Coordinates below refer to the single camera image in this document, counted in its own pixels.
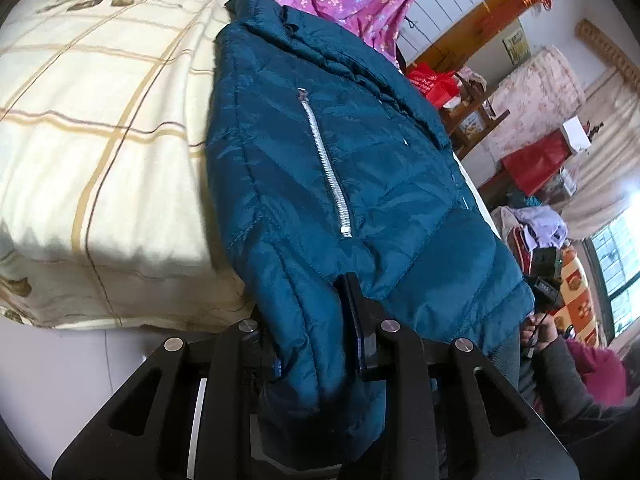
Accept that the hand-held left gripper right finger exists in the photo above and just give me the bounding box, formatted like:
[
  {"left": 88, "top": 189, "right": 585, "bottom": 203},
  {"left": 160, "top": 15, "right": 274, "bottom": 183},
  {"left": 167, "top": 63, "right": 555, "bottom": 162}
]
[{"left": 334, "top": 272, "right": 581, "bottom": 480}]

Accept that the red cloth covered cabinet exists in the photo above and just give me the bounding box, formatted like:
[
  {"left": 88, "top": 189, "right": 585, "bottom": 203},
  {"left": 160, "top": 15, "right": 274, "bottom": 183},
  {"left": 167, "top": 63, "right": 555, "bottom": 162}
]
[{"left": 501, "top": 132, "right": 571, "bottom": 196}]

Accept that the cream plaid floral bed sheet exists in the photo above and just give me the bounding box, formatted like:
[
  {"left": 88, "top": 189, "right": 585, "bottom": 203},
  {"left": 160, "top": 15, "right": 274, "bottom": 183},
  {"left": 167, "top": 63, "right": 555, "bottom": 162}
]
[{"left": 0, "top": 0, "right": 501, "bottom": 331}]

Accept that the orange patterned cloth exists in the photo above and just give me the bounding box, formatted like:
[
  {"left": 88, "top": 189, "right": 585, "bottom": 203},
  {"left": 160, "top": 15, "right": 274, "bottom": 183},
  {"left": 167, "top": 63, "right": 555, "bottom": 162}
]
[{"left": 552, "top": 250, "right": 603, "bottom": 348}]

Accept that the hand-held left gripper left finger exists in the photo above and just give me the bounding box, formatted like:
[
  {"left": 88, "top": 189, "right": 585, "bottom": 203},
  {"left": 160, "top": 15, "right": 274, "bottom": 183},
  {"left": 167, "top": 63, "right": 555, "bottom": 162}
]
[{"left": 51, "top": 319, "right": 281, "bottom": 480}]

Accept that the teal puffer jacket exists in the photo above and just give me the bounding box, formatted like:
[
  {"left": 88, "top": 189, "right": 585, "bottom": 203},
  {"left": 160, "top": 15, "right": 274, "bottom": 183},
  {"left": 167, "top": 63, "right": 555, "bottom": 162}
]
[{"left": 205, "top": 0, "right": 536, "bottom": 466}]

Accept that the small red shopping bag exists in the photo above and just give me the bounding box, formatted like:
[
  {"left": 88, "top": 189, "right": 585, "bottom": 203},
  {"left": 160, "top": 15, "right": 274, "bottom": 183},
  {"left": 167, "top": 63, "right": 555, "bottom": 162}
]
[{"left": 407, "top": 62, "right": 461, "bottom": 108}]

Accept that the white wood-framed headboard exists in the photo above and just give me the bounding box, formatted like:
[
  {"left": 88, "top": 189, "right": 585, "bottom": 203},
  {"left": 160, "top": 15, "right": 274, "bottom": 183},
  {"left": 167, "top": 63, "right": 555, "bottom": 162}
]
[{"left": 395, "top": 0, "right": 573, "bottom": 71}]

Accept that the wooden shelf rack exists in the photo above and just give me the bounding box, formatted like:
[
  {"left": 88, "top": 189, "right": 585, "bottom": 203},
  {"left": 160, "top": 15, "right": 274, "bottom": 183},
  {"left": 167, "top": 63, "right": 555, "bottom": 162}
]
[{"left": 440, "top": 67, "right": 511, "bottom": 161}]

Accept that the magenta garment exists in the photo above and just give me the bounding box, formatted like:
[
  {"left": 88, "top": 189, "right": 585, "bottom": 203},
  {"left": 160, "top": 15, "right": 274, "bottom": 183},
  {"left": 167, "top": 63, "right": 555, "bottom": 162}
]
[{"left": 565, "top": 337, "right": 628, "bottom": 408}]

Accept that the window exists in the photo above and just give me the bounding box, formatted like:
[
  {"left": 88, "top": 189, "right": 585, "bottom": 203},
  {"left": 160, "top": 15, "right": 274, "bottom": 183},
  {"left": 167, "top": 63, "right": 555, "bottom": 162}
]
[{"left": 582, "top": 210, "right": 640, "bottom": 346}]

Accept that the pile of purple clothes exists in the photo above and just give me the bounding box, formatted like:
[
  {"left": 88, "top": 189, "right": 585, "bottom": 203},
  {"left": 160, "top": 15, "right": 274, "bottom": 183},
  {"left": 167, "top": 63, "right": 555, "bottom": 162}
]
[{"left": 497, "top": 205, "right": 568, "bottom": 251}]

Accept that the person's right forearm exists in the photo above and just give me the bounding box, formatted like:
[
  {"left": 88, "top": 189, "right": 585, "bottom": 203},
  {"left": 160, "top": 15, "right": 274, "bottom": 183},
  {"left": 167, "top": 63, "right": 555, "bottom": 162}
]
[{"left": 517, "top": 335, "right": 631, "bottom": 441}]

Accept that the beige curtain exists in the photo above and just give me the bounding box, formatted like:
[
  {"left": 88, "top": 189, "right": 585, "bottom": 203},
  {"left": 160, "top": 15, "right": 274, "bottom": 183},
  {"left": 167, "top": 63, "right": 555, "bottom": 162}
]
[{"left": 562, "top": 65, "right": 640, "bottom": 241}]

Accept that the carved wooden curtain cornice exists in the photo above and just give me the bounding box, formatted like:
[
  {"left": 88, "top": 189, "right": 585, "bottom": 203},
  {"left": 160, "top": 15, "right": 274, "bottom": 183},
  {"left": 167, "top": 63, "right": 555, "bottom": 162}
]
[{"left": 575, "top": 19, "right": 640, "bottom": 86}]

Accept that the white box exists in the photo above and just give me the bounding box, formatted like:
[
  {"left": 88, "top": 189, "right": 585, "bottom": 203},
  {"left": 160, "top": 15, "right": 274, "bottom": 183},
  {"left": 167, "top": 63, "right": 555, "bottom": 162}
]
[{"left": 560, "top": 119, "right": 591, "bottom": 153}]

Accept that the person's right hand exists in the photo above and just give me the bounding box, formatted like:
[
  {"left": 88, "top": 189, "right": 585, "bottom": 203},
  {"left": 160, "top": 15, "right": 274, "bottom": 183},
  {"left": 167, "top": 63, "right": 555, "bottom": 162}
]
[{"left": 520, "top": 310, "right": 558, "bottom": 356}]

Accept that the pink floral quilt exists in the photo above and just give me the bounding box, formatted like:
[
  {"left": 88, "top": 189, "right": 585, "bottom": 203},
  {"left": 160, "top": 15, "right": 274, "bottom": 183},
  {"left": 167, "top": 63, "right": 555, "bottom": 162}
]
[{"left": 480, "top": 45, "right": 586, "bottom": 171}]

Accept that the yellow wall picture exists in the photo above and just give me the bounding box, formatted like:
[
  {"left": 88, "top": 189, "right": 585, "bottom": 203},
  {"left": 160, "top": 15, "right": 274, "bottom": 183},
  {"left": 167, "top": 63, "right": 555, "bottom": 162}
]
[{"left": 502, "top": 25, "right": 531, "bottom": 66}]

